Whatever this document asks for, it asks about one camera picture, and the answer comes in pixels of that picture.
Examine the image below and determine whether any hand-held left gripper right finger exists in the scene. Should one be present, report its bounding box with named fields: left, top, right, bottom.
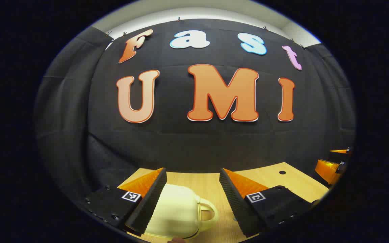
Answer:
left=219, top=168, right=320, bottom=238

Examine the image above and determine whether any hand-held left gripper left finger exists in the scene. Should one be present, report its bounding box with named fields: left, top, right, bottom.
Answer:
left=80, top=167, right=168, bottom=237

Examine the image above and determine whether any cream suitcase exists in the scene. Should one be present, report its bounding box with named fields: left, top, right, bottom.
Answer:
left=144, top=183, right=219, bottom=240

